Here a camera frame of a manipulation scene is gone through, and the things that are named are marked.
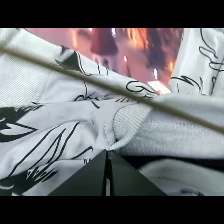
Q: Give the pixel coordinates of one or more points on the brown clothes hanger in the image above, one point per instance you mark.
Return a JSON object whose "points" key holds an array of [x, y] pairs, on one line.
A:
{"points": [[110, 87]]}

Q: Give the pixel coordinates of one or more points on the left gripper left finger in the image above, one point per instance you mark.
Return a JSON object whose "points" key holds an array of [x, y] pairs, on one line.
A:
{"points": [[88, 180]]}

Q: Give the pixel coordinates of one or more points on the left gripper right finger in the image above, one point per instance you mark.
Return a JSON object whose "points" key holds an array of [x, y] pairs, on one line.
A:
{"points": [[130, 181]]}

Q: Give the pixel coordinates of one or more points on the pale purple printed shirt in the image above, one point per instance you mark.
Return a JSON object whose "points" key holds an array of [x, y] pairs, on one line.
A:
{"points": [[50, 110]]}

